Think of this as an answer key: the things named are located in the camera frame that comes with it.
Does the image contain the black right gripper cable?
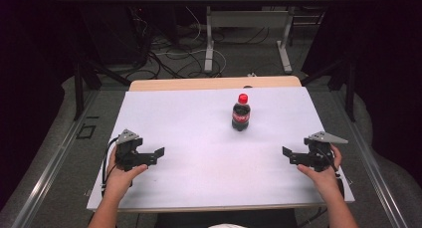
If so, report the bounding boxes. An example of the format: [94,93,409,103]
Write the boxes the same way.
[317,147,346,200]

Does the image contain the person's right hand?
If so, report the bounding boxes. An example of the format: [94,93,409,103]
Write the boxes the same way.
[297,143,343,198]

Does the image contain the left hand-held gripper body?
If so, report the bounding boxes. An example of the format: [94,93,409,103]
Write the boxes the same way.
[114,128,144,172]

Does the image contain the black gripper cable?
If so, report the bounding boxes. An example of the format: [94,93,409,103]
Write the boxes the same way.
[101,136,120,196]
[317,147,346,200]

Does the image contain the person's left hand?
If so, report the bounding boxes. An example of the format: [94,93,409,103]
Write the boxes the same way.
[105,146,149,198]

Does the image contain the black metal stand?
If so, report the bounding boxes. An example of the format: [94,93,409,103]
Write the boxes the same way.
[300,57,356,122]
[73,60,132,121]

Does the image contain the black equipment case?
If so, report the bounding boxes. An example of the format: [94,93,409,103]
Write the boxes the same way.
[81,3,152,66]

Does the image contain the dark cola bottle red label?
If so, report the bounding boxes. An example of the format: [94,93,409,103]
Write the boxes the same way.
[231,102,252,132]

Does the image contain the light wooden table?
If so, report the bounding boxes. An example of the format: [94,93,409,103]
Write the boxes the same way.
[128,76,303,93]

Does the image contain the black cable under table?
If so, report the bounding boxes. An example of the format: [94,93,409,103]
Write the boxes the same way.
[298,206,328,228]

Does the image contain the grey metal frame desk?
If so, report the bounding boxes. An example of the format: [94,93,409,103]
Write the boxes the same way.
[184,0,336,75]

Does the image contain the aluminium floor rail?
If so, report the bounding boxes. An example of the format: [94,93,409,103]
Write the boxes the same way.
[11,90,101,228]
[331,88,411,228]

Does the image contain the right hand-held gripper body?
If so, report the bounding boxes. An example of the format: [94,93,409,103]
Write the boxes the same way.
[304,130,349,172]

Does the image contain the black floor cables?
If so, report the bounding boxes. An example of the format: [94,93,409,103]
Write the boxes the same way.
[123,7,272,81]

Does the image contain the person's dark lap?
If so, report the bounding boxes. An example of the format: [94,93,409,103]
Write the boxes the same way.
[154,208,299,228]

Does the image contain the white board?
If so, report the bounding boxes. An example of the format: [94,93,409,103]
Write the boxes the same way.
[87,86,355,212]

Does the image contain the white floor cable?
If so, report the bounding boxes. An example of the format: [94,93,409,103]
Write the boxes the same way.
[154,6,228,79]

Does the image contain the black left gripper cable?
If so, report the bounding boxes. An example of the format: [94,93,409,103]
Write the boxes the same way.
[101,136,120,196]

